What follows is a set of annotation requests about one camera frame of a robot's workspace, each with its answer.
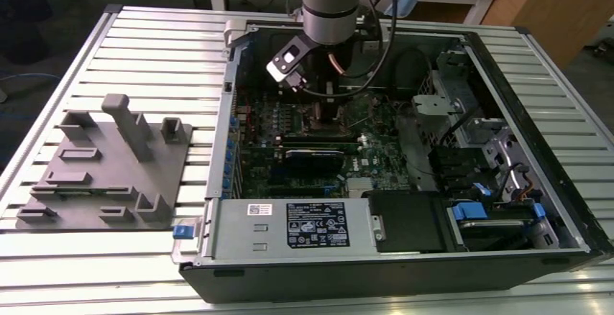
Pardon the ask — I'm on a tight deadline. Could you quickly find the black RAM slot bank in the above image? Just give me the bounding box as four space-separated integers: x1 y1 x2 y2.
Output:
279 86 315 106

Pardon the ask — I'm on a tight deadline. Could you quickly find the CPU socket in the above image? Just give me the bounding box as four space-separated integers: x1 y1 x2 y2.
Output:
298 103 357 139

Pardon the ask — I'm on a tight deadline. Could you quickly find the black expansion slot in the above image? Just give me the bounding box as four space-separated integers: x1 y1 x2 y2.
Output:
267 176 337 187
266 186 330 198

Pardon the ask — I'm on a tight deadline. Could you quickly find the silver rear slot panel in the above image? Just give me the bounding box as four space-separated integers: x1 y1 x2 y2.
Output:
205 52 242 201

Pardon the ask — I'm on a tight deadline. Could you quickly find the black RAM stick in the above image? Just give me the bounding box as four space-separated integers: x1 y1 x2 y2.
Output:
282 133 361 143

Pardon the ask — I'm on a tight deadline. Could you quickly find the green motherboard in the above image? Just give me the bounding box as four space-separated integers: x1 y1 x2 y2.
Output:
234 90 420 200

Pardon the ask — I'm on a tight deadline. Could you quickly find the perforated metal drive cage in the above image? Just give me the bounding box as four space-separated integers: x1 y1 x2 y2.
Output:
410 49 486 150

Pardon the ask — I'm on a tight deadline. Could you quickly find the black graphics card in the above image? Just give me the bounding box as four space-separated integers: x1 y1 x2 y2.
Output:
283 147 346 178

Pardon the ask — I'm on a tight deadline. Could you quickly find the gray case latch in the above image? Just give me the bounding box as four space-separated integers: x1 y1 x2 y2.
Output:
223 19 251 48

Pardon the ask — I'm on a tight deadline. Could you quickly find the gray plastic baffle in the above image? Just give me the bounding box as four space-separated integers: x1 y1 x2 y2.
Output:
396 113 438 192

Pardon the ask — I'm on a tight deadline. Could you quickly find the silver chipset heat sink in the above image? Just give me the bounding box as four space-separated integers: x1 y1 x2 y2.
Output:
346 177 377 198

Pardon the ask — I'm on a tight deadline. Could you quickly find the black plastic block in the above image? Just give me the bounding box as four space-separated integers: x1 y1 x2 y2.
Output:
429 147 493 192

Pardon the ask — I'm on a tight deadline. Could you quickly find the white barcode sticker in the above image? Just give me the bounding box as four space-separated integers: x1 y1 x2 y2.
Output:
246 203 275 217

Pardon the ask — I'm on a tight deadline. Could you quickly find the black rating label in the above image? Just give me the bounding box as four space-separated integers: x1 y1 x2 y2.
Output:
286 202 353 248

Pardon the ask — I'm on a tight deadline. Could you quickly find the blue disk carrier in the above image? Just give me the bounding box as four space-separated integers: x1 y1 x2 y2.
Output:
449 201 490 222

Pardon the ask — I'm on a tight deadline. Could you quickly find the silver power supply unit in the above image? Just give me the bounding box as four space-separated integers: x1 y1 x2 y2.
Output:
201 198 381 260

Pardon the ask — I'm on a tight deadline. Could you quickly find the wooden cabinet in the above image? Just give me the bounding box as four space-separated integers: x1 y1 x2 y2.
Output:
489 0 614 70

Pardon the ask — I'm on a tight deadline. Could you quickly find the hard disk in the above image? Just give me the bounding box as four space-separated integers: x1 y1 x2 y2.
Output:
458 219 529 252

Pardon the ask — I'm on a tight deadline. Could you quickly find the gray parts rack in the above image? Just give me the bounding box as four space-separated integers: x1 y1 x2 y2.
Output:
15 93 194 232

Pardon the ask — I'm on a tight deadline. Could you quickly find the gray chair base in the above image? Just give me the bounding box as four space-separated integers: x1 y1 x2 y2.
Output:
582 19 614 58

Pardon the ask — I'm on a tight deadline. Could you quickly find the black PC case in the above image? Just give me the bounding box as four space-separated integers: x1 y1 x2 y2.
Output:
170 19 614 305

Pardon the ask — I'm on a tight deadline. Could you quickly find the black office chair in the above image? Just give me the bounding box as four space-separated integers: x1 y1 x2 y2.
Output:
0 0 55 66

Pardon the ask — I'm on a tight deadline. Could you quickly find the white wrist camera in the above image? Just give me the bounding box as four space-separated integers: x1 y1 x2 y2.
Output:
266 36 322 83

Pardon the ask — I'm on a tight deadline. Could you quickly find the black looped case cable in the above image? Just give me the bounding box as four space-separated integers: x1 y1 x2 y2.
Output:
394 47 432 91

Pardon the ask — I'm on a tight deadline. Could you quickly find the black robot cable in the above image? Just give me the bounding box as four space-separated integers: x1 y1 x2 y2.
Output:
287 0 401 97

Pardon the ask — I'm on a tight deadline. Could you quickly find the silver chassis bracket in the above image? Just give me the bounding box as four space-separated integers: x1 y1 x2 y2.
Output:
456 117 534 201

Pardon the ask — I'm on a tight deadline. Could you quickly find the black disk wire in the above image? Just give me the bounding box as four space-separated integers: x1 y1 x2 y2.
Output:
498 162 530 201

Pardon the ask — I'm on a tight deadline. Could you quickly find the coloured wire bundle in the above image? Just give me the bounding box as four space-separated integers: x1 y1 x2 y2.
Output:
514 181 534 201

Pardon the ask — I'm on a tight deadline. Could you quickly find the blue floor cable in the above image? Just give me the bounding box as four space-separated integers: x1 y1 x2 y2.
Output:
0 72 62 86

